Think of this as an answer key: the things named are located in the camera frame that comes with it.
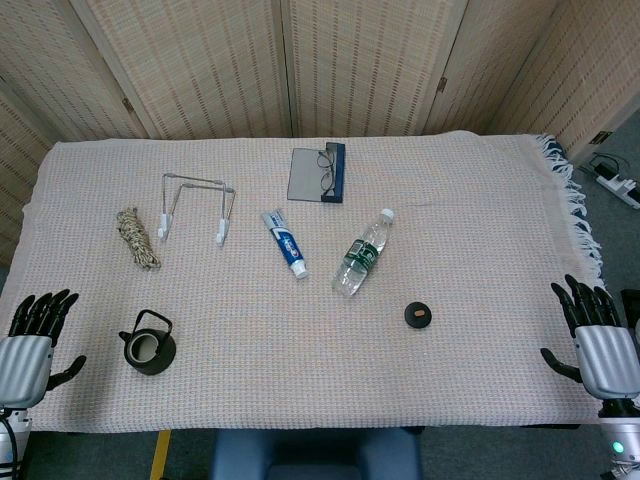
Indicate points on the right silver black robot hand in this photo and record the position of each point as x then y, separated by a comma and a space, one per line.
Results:
607, 360

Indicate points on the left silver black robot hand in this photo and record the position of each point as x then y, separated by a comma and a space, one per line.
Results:
22, 360

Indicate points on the black cast iron teapot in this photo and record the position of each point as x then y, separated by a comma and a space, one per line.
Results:
152, 357

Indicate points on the black teapot lid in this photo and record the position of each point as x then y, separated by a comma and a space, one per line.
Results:
418, 315

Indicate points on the blue robot base seat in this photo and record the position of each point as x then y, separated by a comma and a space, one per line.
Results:
315, 455

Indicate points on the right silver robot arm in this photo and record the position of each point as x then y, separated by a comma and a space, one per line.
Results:
622, 435

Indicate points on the yellow floor tape strip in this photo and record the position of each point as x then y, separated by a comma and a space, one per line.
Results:
160, 457

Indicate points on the white power strip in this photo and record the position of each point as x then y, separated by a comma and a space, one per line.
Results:
622, 185

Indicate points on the clear plastic water bottle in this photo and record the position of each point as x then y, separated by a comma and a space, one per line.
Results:
362, 255

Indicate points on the pink waffle tablecloth with fringe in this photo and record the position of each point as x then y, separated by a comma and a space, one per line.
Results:
300, 350

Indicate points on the blue white toothpaste tube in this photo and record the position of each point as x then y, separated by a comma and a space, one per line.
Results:
287, 245

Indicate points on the thin-framed eyeglasses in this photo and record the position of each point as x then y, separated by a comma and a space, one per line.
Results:
327, 172

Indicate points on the open blue glasses case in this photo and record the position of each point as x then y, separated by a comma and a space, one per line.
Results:
305, 175

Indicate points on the woven bamboo folding screen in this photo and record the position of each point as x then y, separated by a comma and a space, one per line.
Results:
225, 65

